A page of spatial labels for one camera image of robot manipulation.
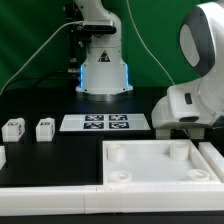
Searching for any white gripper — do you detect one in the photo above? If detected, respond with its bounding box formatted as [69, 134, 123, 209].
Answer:
[151, 81, 224, 129]

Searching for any white square tabletop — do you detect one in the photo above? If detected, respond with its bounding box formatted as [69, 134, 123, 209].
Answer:
[102, 140, 221, 184]

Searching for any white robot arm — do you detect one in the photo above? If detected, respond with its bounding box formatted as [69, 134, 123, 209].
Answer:
[73, 0, 224, 129]

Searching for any white marker base plate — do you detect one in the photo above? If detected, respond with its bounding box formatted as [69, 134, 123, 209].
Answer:
[60, 114, 150, 132]

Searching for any white right obstacle rail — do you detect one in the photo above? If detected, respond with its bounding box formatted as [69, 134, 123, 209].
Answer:
[199, 142, 224, 183]

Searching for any white obstacle rail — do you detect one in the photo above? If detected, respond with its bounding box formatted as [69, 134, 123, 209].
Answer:
[0, 146, 6, 170]
[199, 142, 224, 183]
[0, 182, 224, 216]

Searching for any white cable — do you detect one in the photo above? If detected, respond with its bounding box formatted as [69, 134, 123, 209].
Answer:
[0, 0, 176, 94]

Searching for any white front obstacle rail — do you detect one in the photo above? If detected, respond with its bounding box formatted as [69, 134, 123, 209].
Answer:
[0, 182, 224, 216]

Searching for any black camera on stand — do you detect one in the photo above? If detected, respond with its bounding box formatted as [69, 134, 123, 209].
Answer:
[83, 20, 116, 34]

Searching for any black cable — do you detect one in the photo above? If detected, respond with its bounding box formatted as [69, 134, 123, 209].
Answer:
[0, 71, 78, 98]

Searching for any white left obstacle rail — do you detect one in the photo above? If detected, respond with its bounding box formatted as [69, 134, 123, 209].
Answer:
[0, 146, 6, 170]

